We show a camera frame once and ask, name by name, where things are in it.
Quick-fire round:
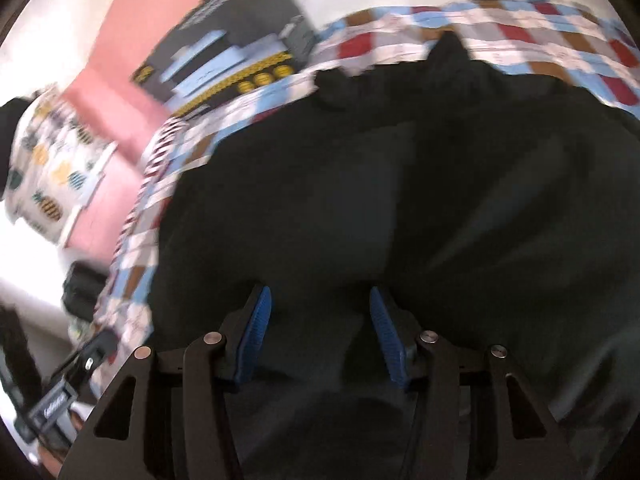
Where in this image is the red white striped cloth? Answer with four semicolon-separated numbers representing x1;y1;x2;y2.
115;115;187;261

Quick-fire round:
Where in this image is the pineapple print cover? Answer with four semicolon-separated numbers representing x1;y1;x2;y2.
5;85;118;247

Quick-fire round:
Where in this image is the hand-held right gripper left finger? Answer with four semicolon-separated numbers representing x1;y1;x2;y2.
57;284;273;480

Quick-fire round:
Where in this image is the black cloth bundle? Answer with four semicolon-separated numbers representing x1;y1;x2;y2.
0;97;33;196

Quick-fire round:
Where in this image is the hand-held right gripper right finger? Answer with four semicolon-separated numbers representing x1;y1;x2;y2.
369;286;583;480

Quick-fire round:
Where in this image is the black garment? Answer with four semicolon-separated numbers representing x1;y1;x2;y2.
149;30;640;480

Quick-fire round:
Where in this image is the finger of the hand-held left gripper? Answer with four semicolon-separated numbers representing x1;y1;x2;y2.
62;330;117;378

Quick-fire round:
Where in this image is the checkered bed sheet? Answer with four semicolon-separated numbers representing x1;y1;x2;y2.
95;0;640;376

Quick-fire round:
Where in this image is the black bag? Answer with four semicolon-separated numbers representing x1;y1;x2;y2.
61;260;108;323

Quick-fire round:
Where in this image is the black yellow appliance box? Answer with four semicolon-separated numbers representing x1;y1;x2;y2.
131;0;317;116

